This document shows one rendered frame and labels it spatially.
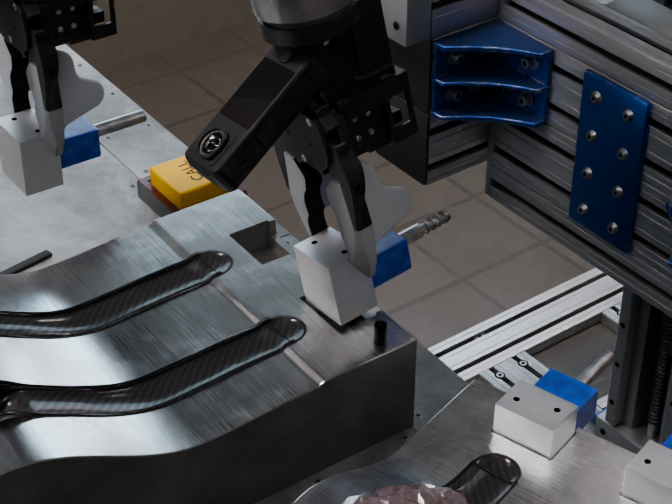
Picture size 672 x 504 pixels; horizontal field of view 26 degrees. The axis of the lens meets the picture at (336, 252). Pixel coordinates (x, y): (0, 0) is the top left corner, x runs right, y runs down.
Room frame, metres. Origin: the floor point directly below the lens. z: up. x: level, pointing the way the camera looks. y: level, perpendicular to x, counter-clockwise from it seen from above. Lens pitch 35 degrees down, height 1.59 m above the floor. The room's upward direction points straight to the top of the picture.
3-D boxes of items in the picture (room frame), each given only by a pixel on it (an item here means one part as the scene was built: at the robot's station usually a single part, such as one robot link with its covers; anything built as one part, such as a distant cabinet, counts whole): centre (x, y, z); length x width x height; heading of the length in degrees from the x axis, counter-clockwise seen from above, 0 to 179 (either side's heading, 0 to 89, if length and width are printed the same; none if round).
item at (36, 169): (1.11, 0.23, 0.93); 0.13 x 0.05 x 0.05; 125
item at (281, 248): (1.01, 0.06, 0.87); 0.05 x 0.05 x 0.04; 35
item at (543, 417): (0.85, -0.18, 0.86); 0.13 x 0.05 x 0.05; 142
